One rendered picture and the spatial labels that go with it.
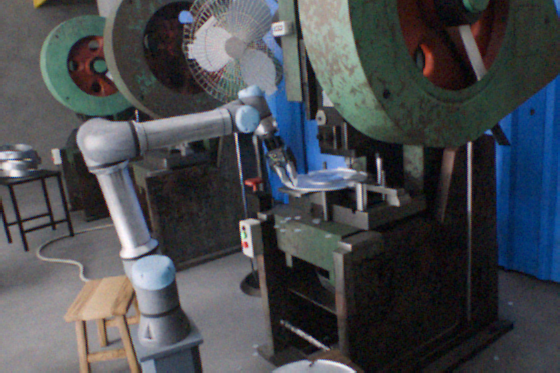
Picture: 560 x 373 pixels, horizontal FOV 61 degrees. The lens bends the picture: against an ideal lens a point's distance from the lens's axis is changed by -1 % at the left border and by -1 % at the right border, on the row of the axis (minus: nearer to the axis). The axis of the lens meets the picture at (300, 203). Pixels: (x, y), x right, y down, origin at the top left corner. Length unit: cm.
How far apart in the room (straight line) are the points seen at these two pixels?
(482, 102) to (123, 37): 188
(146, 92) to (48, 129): 531
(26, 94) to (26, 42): 72
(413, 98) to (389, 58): 13
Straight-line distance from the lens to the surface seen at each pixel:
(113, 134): 134
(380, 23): 122
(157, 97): 281
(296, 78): 178
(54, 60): 443
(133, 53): 278
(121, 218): 151
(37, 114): 800
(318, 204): 172
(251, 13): 242
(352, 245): 150
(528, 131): 265
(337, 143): 168
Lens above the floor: 119
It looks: 16 degrees down
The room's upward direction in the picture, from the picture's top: 5 degrees counter-clockwise
